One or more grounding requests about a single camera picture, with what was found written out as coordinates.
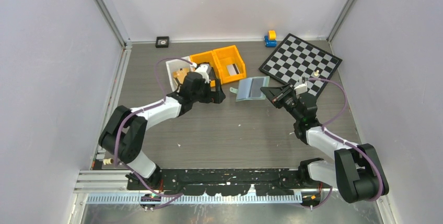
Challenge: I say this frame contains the cream chess piece on rail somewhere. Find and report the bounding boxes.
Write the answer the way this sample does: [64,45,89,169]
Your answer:
[102,158,114,166]

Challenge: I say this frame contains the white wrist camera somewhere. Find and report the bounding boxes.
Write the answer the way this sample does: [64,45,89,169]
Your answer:
[192,63,212,84]
[294,76,309,96]

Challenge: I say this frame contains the brown cards in white bin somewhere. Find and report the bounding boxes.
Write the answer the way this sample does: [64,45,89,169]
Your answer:
[172,68,189,86]

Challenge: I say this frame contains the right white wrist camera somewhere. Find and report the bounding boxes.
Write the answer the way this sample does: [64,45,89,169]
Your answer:
[294,76,309,96]

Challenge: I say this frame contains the orange storage bin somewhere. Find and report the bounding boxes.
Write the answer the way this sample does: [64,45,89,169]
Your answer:
[190,50,223,87]
[214,45,247,84]

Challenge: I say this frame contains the middle orange storage bin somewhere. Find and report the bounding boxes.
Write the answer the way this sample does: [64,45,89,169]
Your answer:
[190,50,223,87]

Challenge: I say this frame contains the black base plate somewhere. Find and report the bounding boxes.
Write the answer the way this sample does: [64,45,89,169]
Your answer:
[126,168,331,196]

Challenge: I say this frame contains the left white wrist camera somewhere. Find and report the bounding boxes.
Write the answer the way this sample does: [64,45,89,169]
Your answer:
[192,63,212,84]

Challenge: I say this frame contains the right orange storage bin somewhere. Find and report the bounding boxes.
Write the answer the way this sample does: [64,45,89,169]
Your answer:
[214,45,247,84]

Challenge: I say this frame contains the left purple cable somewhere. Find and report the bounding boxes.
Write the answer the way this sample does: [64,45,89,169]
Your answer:
[112,57,198,211]

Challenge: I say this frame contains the white card with stripe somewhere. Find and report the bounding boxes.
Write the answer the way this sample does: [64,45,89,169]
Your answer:
[226,64,240,76]

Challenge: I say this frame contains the small black square box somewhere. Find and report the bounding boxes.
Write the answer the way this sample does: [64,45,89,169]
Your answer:
[155,36,170,48]

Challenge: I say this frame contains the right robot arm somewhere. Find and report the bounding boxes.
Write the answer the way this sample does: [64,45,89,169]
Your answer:
[260,84,390,203]

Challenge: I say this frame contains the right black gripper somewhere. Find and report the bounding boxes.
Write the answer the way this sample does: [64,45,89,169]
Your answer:
[261,82,303,122]

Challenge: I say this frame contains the black white chessboard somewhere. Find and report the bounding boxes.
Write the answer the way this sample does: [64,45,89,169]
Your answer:
[259,33,342,97]

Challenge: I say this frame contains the white storage bin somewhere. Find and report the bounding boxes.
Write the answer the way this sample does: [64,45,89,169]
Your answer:
[166,56,194,91]

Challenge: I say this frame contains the dark grey VIP card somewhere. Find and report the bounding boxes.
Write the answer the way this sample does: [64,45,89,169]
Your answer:
[249,77,265,99]

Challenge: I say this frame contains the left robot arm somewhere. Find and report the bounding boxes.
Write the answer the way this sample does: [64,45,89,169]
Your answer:
[98,72,226,190]

